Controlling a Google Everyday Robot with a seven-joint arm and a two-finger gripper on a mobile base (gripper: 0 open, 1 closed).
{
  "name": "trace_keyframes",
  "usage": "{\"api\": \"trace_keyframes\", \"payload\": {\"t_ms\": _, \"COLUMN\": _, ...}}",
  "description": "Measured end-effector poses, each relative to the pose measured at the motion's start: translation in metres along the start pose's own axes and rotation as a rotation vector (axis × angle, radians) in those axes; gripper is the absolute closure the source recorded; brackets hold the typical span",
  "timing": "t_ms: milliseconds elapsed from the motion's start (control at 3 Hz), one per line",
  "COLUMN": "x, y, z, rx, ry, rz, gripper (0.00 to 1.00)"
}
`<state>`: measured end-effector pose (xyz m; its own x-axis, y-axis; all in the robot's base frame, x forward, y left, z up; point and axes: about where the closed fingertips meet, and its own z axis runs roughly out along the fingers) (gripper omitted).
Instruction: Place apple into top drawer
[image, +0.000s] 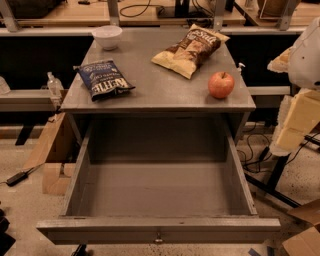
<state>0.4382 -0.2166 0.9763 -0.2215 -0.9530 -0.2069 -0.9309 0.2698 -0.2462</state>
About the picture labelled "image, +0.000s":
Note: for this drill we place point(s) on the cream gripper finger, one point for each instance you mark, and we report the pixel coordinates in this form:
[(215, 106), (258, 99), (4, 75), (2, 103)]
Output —
[(280, 63), (298, 116)]

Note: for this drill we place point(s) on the red apple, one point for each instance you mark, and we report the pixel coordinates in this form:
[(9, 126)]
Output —
[(221, 84)]

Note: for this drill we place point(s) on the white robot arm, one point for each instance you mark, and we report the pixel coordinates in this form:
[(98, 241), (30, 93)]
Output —
[(304, 60)]

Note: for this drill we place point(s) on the grey open top drawer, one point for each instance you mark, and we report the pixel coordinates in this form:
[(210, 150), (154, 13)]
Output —
[(180, 177)]

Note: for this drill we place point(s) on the metal drawer knob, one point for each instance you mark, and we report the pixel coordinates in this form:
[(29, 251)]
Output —
[(158, 239)]

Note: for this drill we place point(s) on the small white pump bottle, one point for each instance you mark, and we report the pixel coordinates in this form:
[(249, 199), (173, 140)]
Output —
[(241, 67)]

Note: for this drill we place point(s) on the brown yellow chips bag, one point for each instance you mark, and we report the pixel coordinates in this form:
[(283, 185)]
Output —
[(191, 52)]

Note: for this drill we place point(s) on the grey cabinet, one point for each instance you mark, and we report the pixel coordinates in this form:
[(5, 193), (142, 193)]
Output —
[(158, 89)]

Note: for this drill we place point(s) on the white bowl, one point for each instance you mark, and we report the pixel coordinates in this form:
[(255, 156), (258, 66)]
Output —
[(108, 36)]

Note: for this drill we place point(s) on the blue Kettle chips bag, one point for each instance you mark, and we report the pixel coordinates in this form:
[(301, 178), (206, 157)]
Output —
[(103, 79)]

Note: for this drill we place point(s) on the clear sanitizer bottle left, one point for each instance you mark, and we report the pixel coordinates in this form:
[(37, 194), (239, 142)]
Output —
[(54, 85)]

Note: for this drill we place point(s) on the cardboard box left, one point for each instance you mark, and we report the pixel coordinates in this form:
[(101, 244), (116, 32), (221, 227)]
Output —
[(51, 152)]

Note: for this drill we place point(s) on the black power adapter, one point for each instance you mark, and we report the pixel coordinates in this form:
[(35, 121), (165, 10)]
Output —
[(17, 178)]

